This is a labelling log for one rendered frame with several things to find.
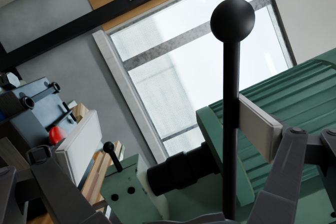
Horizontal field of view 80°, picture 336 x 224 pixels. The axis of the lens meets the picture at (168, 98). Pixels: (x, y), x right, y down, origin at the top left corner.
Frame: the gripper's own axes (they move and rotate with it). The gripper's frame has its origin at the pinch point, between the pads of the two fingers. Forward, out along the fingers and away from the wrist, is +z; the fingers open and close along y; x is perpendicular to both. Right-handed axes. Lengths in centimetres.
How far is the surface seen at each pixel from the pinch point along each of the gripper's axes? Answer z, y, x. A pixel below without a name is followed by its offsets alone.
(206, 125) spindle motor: 10.7, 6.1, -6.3
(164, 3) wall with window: 152, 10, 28
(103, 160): 28.1, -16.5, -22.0
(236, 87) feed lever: -0.6, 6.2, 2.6
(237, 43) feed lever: -0.6, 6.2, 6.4
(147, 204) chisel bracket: 10.3, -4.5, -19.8
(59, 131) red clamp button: 7.4, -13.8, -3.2
